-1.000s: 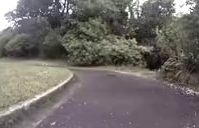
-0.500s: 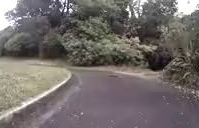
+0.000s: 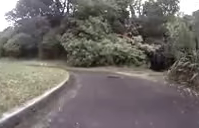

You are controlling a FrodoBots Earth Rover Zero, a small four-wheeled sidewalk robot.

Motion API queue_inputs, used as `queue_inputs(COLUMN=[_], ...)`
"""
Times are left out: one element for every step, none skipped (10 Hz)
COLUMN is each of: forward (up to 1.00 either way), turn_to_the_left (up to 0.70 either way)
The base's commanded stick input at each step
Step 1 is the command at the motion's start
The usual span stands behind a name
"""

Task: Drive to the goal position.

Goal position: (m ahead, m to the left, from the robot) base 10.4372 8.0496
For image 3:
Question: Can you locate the wood of trees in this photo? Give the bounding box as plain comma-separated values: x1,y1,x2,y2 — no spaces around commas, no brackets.
0,0,199,73

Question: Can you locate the dark grey asphalt road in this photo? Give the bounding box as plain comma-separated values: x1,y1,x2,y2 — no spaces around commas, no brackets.
6,68,199,128

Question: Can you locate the concrete kerb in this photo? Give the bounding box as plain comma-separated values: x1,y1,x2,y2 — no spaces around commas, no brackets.
0,70,71,128

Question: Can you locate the grass slope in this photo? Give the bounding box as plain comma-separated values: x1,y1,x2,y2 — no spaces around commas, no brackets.
0,59,70,123

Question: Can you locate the grass verge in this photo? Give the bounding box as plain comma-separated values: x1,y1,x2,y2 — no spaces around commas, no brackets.
163,61,199,99

